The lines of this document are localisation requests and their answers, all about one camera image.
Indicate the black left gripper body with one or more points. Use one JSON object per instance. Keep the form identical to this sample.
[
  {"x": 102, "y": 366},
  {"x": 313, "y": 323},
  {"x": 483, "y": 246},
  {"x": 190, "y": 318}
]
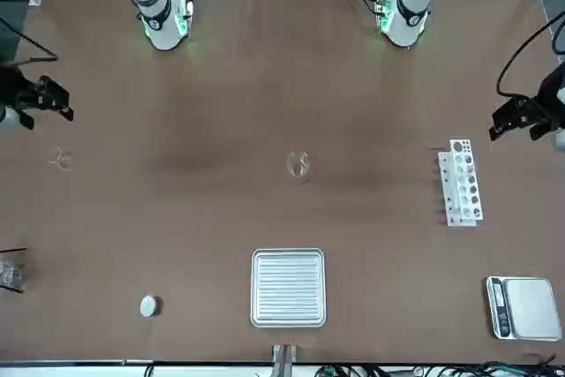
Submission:
[{"x": 549, "y": 99}]

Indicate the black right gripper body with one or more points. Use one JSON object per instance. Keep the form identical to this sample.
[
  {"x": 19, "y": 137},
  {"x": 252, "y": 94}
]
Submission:
[{"x": 17, "y": 88}]

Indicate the clear glass beaker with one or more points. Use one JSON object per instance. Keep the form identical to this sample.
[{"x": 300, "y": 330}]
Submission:
[{"x": 298, "y": 165}]

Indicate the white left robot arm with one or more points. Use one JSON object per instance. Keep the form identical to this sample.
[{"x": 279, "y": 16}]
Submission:
[{"x": 410, "y": 6}]

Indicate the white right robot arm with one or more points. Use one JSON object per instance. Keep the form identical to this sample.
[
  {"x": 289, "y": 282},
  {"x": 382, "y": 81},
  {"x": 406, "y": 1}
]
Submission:
[{"x": 163, "y": 19}]

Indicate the white test tube rack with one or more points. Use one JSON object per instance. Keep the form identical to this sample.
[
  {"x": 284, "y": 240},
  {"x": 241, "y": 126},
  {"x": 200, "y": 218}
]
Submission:
[{"x": 459, "y": 191}]

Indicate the small clear glass piece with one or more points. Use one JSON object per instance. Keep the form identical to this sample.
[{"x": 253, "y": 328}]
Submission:
[{"x": 62, "y": 160}]

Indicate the glass funnel on black stand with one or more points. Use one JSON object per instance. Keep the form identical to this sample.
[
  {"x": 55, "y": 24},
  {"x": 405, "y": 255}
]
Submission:
[{"x": 9, "y": 273}]

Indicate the silver digital scale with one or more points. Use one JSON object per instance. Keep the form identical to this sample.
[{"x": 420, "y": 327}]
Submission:
[{"x": 529, "y": 308}]

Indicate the small white bottle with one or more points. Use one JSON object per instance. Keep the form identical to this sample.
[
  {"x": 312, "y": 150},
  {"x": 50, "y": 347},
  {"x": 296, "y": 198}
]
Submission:
[{"x": 149, "y": 306}]

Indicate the silver ridged metal tray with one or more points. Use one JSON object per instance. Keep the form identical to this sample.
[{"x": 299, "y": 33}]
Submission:
[{"x": 288, "y": 288}]

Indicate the aluminium camera post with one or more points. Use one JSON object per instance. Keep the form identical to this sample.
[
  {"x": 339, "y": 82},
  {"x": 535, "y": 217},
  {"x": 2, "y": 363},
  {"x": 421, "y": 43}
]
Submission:
[{"x": 284, "y": 361}]

